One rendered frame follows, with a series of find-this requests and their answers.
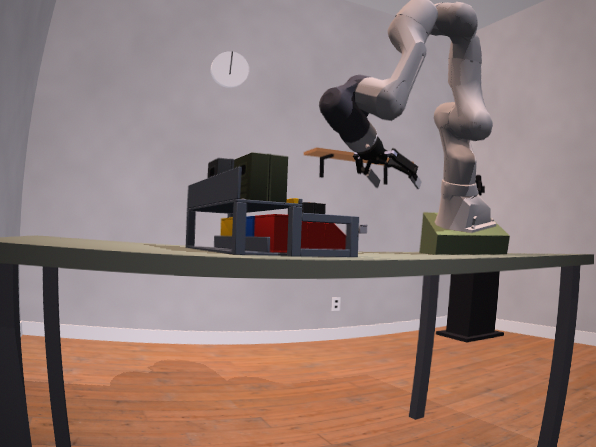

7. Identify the blue open bin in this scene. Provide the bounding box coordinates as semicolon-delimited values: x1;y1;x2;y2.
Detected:
246;216;255;237

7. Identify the yellow bin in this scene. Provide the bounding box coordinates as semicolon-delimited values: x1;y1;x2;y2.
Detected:
221;217;233;236

